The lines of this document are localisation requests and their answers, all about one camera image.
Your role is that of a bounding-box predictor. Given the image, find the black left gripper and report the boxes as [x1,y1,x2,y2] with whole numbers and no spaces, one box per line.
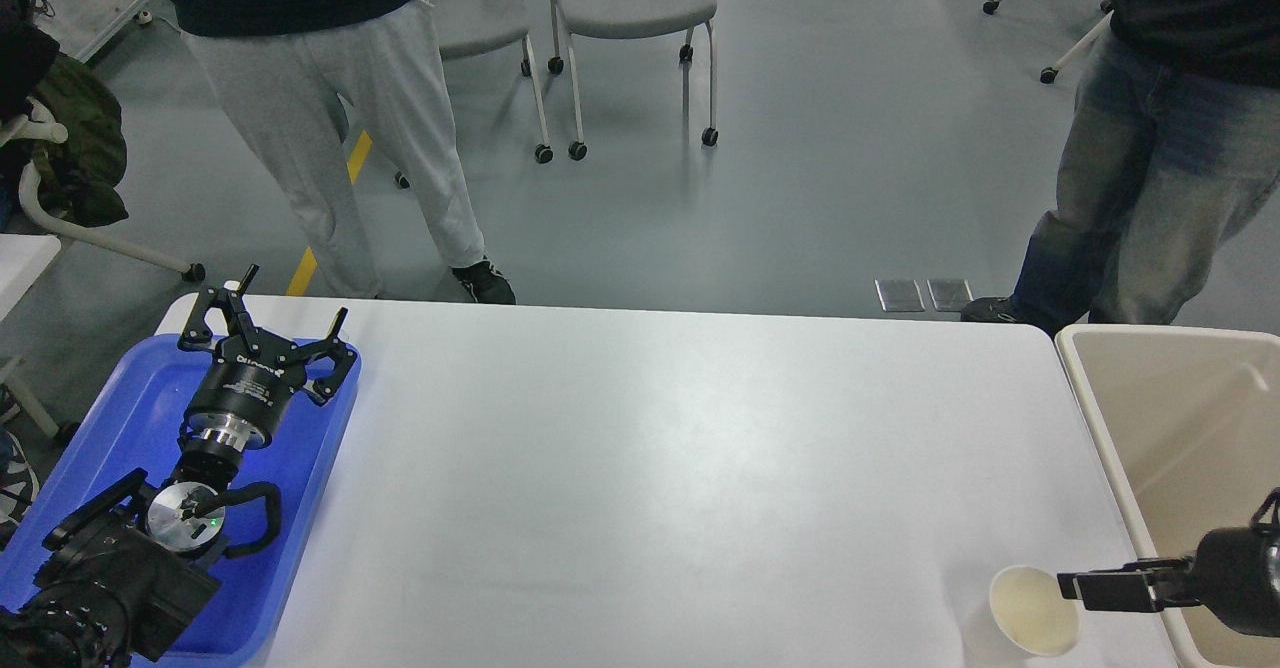
[177,264,358,449]

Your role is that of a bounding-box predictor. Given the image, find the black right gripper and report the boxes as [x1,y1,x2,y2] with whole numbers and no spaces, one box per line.
[1056,488,1280,639]

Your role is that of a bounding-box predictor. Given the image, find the white paper cup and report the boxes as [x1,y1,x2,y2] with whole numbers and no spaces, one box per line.
[963,566,1082,667]

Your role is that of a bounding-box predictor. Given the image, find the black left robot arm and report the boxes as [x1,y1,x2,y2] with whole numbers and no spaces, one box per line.
[3,279,360,667]

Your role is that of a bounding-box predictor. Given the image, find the beige plastic bin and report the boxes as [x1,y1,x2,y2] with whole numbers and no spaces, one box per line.
[1056,325,1279,667]

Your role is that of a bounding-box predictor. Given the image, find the blue plastic tray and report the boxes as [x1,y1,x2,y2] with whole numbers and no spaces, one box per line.
[1,334,361,667]

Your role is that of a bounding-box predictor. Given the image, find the green jacket on chair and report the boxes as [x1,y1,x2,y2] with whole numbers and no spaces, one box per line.
[33,54,129,229]

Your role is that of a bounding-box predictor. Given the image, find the white side table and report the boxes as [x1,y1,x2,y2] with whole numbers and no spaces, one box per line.
[1,232,78,447]

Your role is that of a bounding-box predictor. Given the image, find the person in grey sweatpants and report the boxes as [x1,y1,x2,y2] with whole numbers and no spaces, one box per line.
[169,0,515,305]

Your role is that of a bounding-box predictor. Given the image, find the metal floor plate right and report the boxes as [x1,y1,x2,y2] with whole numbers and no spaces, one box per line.
[925,279,974,314]

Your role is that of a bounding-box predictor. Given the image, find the metal floor plate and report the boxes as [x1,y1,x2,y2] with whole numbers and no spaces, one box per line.
[925,279,974,314]
[874,279,925,314]

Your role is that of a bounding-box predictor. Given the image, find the grey chair left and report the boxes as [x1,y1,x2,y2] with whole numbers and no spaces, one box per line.
[429,0,554,165]

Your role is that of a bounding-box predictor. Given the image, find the grey chair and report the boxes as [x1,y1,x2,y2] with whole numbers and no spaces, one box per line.
[547,0,718,161]
[429,0,554,165]

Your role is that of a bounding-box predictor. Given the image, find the person in blue jeans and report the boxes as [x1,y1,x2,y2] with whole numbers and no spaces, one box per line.
[960,0,1279,335]

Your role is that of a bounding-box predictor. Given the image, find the metal floor plate left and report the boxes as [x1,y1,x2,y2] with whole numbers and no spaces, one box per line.
[874,279,925,314]

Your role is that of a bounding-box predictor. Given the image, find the white chair legs top right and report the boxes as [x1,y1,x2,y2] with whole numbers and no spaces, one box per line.
[980,0,1114,86]

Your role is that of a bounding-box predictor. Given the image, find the grey chair right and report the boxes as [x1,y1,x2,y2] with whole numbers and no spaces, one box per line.
[547,0,718,161]

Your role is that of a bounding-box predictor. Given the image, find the white chair frame left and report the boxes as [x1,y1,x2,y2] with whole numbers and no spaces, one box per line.
[3,97,206,282]

